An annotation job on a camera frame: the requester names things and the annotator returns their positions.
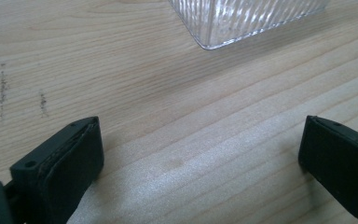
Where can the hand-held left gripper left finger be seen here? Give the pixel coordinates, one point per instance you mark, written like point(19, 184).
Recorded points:
point(65, 168)

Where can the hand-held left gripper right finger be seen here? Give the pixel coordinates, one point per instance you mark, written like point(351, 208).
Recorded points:
point(341, 165)

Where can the clear ribbed plastic container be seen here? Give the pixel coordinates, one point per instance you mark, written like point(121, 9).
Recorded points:
point(245, 20)

